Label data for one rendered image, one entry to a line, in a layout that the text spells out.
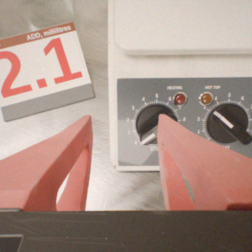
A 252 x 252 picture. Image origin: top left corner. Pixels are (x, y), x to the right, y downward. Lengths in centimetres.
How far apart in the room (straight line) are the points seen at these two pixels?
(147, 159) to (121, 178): 4
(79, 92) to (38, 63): 5
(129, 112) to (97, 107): 6
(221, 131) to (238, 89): 3
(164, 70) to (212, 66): 4
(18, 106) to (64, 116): 5
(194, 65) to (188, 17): 3
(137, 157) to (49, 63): 12
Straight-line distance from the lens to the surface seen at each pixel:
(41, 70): 27
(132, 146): 22
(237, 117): 22
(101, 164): 25
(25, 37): 26
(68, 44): 26
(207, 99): 21
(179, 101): 21
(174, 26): 20
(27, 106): 28
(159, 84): 21
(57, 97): 27
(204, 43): 20
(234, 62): 22
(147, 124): 21
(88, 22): 31
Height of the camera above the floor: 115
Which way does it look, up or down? 77 degrees down
